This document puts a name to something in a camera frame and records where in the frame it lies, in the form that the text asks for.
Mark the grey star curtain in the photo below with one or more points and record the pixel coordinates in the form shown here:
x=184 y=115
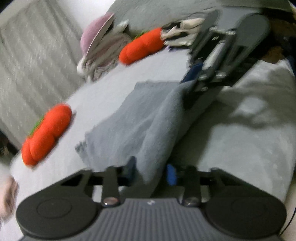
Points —
x=30 y=58

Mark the stack of folded clothes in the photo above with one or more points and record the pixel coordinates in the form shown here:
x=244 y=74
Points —
x=182 y=32

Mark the grey quilted blanket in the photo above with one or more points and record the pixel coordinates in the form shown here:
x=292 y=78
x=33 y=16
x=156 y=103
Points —
x=161 y=11

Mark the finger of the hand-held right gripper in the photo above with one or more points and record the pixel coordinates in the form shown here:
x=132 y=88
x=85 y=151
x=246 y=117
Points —
x=193 y=73
x=226 y=64

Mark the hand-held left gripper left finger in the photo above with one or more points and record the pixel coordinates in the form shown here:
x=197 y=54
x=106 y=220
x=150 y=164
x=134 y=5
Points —
x=131 y=170

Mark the orange pumpkin cushion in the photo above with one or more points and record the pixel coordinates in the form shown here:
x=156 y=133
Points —
x=141 y=47
x=46 y=134

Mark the black hanging jacket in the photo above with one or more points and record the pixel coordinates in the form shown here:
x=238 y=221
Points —
x=5 y=144

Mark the beige folded cloth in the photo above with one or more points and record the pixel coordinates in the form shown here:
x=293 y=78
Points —
x=7 y=199

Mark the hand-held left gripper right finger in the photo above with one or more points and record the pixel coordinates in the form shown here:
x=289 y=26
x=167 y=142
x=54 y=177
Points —
x=171 y=175

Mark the purple pillow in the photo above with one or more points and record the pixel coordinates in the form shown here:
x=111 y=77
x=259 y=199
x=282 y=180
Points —
x=92 y=34

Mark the grey knit sweater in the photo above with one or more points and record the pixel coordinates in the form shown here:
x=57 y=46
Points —
x=143 y=125

